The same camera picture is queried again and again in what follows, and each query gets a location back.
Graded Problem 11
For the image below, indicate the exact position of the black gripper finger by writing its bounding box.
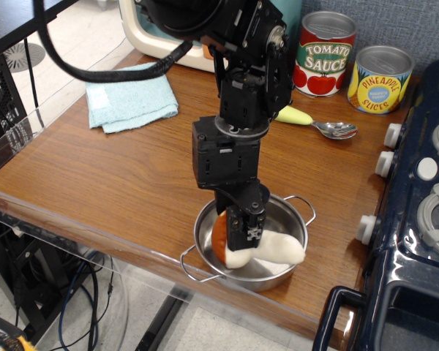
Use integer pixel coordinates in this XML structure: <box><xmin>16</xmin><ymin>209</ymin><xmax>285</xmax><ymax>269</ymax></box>
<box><xmin>226</xmin><ymin>205</ymin><xmax>266</xmax><ymax>252</ymax></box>

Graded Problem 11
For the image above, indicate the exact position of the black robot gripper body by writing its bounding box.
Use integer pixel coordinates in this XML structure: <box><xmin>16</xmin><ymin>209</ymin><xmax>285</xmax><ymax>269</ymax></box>
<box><xmin>192</xmin><ymin>116</ymin><xmax>269</xmax><ymax>213</ymax></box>

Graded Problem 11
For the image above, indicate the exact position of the plush mushroom toy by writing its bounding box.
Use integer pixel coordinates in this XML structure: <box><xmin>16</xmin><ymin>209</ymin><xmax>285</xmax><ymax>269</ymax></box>
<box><xmin>211</xmin><ymin>211</ymin><xmax>306</xmax><ymax>269</ymax></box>

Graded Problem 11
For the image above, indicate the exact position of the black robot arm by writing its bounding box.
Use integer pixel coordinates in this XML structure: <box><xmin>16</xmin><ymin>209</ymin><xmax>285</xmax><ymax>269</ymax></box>
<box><xmin>142</xmin><ymin>1</ymin><xmax>293</xmax><ymax>251</ymax></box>

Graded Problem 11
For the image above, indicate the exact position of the silver steel pot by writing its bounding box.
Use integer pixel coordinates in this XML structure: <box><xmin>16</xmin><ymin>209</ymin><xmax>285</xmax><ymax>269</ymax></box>
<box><xmin>180</xmin><ymin>195</ymin><xmax>316</xmax><ymax>292</ymax></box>

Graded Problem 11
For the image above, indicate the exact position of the light blue folded towel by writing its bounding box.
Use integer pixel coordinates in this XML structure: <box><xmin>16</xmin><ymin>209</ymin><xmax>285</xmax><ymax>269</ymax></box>
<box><xmin>86</xmin><ymin>75</ymin><xmax>179</xmax><ymax>134</ymax></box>

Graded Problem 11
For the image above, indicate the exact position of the teal toy microwave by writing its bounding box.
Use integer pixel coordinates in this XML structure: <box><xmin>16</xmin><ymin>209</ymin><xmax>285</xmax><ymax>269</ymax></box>
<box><xmin>119</xmin><ymin>1</ymin><xmax>301</xmax><ymax>72</ymax></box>

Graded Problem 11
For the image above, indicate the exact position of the tomato sauce can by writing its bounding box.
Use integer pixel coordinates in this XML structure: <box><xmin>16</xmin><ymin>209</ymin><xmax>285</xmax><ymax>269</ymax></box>
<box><xmin>293</xmin><ymin>11</ymin><xmax>357</xmax><ymax>97</ymax></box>

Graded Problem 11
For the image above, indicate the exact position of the pineapple slices can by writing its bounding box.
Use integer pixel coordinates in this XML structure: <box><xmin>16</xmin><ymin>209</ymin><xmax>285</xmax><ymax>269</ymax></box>
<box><xmin>348</xmin><ymin>45</ymin><xmax>415</xmax><ymax>115</ymax></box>

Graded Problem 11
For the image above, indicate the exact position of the dark blue toy stove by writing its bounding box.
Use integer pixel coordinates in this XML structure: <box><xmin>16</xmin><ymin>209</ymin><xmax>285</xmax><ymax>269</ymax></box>
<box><xmin>312</xmin><ymin>60</ymin><xmax>439</xmax><ymax>350</ymax></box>

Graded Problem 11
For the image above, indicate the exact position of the green handled metal spoon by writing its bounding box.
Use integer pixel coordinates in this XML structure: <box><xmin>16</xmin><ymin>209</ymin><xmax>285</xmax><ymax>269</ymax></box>
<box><xmin>275</xmin><ymin>106</ymin><xmax>359</xmax><ymax>140</ymax></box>

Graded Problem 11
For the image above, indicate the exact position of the black cable bundle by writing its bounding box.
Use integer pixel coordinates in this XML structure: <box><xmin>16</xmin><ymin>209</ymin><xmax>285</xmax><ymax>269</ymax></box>
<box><xmin>31</xmin><ymin>0</ymin><xmax>194</xmax><ymax>83</ymax></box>

